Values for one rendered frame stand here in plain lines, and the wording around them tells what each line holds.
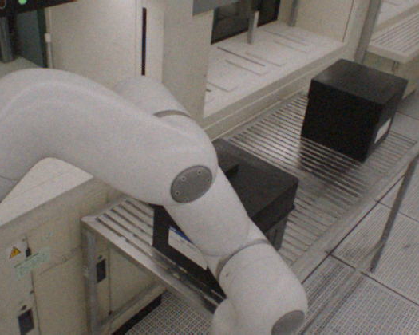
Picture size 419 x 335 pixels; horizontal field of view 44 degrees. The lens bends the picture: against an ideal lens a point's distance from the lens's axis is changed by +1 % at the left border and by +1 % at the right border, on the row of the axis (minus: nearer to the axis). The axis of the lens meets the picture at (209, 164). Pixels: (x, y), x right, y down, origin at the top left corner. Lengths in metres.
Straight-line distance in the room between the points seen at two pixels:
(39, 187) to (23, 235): 0.14
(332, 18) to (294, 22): 0.21
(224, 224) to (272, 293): 0.17
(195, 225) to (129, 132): 0.22
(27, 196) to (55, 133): 0.97
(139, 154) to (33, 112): 0.12
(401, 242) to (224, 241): 2.24
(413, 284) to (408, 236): 0.36
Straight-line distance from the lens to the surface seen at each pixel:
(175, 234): 1.39
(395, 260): 2.84
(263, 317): 0.87
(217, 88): 2.13
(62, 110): 0.57
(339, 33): 2.84
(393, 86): 2.07
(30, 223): 1.51
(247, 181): 1.36
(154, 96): 0.65
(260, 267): 0.89
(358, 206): 1.80
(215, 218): 0.73
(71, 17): 1.80
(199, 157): 0.57
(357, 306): 2.54
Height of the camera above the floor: 1.81
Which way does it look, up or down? 35 degrees down
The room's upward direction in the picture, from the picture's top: 6 degrees clockwise
